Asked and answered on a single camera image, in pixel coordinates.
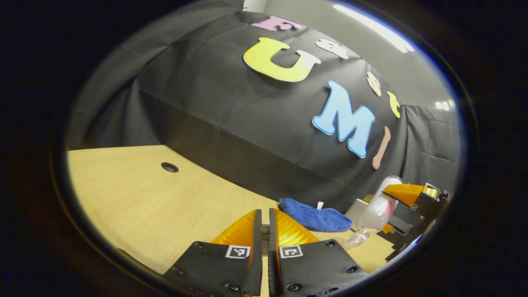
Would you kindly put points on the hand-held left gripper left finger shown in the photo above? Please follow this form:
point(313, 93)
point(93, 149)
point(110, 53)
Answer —
point(256, 247)

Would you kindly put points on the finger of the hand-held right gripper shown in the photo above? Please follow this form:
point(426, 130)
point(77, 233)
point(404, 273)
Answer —
point(398, 236)
point(406, 194)

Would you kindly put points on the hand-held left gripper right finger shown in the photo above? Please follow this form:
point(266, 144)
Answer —
point(272, 247)

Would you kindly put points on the clear pink-label water bottle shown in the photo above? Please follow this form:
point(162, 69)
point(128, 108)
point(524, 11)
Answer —
point(373, 216)

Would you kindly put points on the cream toaster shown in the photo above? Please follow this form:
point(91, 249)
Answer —
point(355, 210)

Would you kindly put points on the blue folded towel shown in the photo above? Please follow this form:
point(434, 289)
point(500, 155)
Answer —
point(313, 216)

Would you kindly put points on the small ceiling light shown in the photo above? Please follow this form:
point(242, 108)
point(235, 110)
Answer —
point(442, 105)

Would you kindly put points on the black backdrop cloth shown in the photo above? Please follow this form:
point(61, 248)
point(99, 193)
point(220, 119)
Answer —
point(214, 107)

